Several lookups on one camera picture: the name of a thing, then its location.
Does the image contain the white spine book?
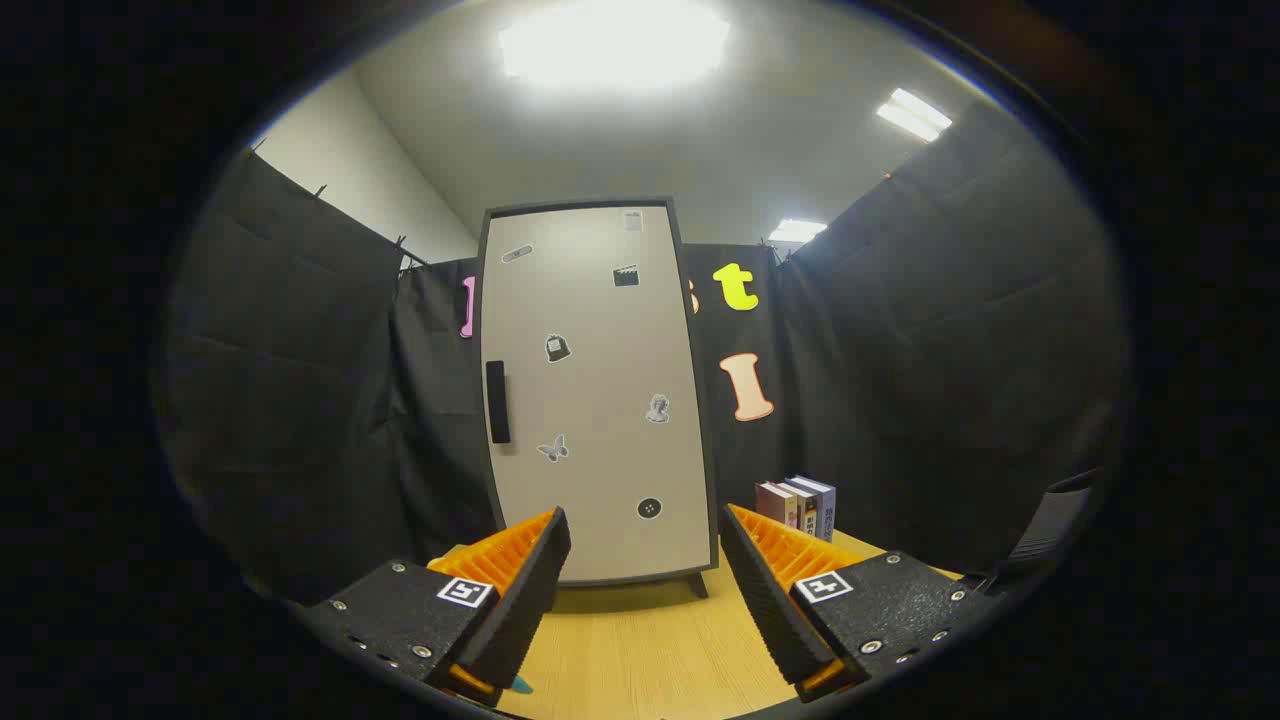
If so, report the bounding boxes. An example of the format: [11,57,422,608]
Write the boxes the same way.
[780,480,818,536]

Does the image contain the large ceiling light panel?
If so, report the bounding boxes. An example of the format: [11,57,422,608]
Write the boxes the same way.
[498,0,731,91]

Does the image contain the beige cabinet door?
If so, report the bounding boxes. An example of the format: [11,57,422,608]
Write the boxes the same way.
[482,205,713,584]

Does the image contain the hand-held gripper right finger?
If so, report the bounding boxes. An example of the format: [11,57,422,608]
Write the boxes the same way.
[720,503,1001,703]

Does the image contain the dark grey cabinet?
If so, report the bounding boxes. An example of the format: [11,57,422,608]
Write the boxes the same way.
[476,197,723,599]

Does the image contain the pink spine book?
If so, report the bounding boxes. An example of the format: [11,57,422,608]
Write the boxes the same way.
[756,482,799,529]

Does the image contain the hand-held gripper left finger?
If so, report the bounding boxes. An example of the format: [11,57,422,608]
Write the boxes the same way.
[300,506,573,707]

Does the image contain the blue grey book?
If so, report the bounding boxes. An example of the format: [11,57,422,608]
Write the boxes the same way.
[795,475,837,543]

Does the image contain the black ribbed chair part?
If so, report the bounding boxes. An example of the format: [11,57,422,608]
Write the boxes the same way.
[1005,470,1101,581]

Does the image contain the black door handle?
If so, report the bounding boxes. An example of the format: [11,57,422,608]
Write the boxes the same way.
[486,360,512,444]

